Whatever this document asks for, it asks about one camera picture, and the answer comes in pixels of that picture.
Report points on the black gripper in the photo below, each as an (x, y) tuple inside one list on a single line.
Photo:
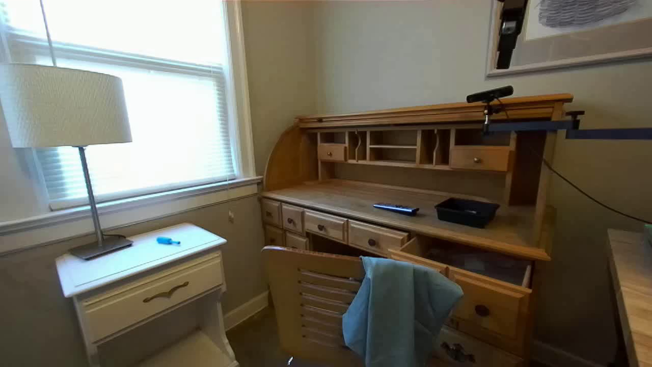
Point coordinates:
[(515, 17)]

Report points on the wide wooden drawer dark knobs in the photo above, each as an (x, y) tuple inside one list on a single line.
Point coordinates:
[(499, 307)]

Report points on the wide wooden hutch drawer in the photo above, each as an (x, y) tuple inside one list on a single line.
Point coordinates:
[(482, 158)]

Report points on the small wooden hutch drawer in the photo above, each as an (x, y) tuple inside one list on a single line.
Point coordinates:
[(332, 152)]

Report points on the small wooden desk drawer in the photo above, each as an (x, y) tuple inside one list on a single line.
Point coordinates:
[(271, 213), (327, 224), (376, 238), (274, 235), (293, 218), (297, 241)]

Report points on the black plastic tray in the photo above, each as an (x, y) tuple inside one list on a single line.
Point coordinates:
[(468, 213)]

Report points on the dark blue flat remote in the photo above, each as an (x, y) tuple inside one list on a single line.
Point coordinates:
[(396, 209)]

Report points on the wooden roll-top desk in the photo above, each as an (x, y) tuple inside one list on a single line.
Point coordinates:
[(354, 196)]

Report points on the light wooden table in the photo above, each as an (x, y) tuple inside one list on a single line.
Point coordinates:
[(634, 299)]

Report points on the blue cloth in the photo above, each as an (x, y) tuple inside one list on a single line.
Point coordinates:
[(400, 312)]

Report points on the light wooden slatted chair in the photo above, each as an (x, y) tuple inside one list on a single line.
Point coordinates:
[(307, 299)]

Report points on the window with white blinds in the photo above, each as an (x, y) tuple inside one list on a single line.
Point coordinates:
[(170, 122)]

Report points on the small blue object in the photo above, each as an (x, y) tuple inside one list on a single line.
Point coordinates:
[(168, 241)]

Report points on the white nightstand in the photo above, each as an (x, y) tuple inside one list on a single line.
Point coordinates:
[(150, 296)]

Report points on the white shade table lamp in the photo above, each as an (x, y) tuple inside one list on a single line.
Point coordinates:
[(62, 104)]

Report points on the white blind wand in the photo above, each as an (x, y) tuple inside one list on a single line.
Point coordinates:
[(46, 32)]

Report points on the black bar camera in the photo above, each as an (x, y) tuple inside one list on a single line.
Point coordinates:
[(489, 94)]

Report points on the framed wall picture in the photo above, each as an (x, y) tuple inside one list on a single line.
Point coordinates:
[(578, 47)]

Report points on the blue clamp mount bar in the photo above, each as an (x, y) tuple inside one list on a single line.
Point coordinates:
[(611, 133)]

